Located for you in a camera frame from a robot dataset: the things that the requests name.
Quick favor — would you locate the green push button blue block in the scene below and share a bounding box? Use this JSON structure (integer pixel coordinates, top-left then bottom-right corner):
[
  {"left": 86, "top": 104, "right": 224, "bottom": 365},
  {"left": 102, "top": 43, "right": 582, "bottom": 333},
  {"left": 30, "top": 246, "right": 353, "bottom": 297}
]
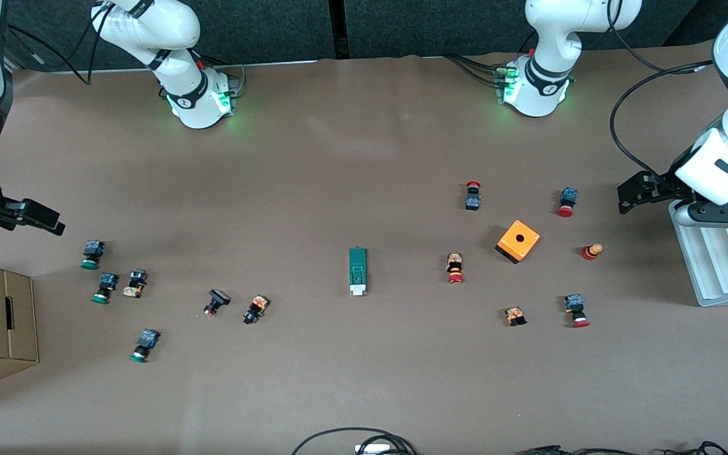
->
[
  {"left": 130, "top": 329, "right": 161, "bottom": 363},
  {"left": 81, "top": 240, "right": 106, "bottom": 270},
  {"left": 92, "top": 272, "right": 119, "bottom": 305}
]

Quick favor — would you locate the white ridged tray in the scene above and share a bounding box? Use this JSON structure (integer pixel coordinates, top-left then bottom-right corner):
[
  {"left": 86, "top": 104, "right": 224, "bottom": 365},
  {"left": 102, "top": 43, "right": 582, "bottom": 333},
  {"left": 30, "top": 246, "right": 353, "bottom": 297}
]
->
[{"left": 667, "top": 201, "right": 728, "bottom": 308}]

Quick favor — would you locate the black push button red tip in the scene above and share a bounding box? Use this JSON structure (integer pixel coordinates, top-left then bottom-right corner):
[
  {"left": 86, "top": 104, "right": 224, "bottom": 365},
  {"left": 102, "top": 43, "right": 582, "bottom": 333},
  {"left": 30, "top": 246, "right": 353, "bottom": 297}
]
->
[{"left": 203, "top": 289, "right": 231, "bottom": 317}]

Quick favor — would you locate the black button orange block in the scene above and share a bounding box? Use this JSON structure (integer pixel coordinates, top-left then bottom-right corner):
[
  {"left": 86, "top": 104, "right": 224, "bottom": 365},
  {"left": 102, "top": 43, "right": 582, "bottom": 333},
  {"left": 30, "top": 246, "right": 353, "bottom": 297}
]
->
[{"left": 243, "top": 294, "right": 270, "bottom": 325}]

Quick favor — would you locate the brown paper table cover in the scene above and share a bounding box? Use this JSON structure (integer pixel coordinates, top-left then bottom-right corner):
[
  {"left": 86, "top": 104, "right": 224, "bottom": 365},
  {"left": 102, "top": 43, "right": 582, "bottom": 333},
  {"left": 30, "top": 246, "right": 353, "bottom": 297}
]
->
[{"left": 0, "top": 35, "right": 728, "bottom": 455}]

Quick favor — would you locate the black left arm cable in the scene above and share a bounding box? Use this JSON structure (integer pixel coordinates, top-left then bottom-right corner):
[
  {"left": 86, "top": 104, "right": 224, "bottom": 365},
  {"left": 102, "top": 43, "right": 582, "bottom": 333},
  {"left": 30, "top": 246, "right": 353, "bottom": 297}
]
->
[{"left": 609, "top": 0, "right": 715, "bottom": 184}]

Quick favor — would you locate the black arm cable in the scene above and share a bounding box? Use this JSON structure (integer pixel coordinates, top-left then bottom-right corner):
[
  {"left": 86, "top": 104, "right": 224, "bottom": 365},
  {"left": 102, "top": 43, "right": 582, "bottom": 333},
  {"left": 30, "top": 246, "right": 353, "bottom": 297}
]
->
[
  {"left": 5, "top": 6, "right": 112, "bottom": 85},
  {"left": 609, "top": 0, "right": 715, "bottom": 184}
]

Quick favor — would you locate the beige contact block switch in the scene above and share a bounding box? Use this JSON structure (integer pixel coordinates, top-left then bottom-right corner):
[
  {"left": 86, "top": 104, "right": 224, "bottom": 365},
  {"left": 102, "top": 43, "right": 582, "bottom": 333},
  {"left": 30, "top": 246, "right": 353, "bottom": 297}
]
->
[{"left": 122, "top": 268, "right": 148, "bottom": 299}]

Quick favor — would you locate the orange button enclosure box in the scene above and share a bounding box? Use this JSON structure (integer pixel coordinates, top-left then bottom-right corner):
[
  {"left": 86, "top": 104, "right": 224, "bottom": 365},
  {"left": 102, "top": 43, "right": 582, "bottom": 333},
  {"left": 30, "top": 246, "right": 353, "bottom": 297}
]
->
[{"left": 495, "top": 219, "right": 541, "bottom": 265}]

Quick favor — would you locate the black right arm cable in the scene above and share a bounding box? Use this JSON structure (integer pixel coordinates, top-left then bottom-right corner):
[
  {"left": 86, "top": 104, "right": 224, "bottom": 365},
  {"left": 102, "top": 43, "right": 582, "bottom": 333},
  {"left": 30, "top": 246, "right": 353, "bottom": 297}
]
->
[{"left": 5, "top": 6, "right": 112, "bottom": 85}]

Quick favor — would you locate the black base cable bundle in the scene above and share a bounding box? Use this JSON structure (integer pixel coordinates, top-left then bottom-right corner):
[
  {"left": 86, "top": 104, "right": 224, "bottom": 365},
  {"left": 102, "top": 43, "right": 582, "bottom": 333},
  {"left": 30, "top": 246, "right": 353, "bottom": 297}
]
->
[{"left": 445, "top": 52, "right": 507, "bottom": 88}]

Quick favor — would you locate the thin black curled cable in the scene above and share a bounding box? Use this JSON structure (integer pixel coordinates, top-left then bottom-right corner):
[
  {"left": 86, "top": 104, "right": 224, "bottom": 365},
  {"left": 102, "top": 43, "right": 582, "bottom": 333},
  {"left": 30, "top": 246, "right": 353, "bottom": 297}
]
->
[{"left": 664, "top": 441, "right": 728, "bottom": 455}]

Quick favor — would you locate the black cable with connector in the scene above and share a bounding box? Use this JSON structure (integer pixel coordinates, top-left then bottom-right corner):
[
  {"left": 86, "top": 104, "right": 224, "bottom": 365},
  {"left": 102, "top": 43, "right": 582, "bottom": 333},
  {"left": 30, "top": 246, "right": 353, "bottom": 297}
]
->
[{"left": 516, "top": 446, "right": 624, "bottom": 455}]

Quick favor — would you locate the black looped cable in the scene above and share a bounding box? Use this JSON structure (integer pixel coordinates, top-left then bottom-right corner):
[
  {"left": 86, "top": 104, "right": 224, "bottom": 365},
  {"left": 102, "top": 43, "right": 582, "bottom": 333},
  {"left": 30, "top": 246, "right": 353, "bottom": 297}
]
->
[{"left": 291, "top": 428, "right": 418, "bottom": 455}]

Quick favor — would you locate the black panel divider post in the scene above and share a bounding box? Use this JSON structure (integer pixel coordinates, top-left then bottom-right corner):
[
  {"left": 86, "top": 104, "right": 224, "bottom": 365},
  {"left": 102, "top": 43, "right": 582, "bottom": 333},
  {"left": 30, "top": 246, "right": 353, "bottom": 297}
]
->
[{"left": 328, "top": 0, "right": 352, "bottom": 60}]

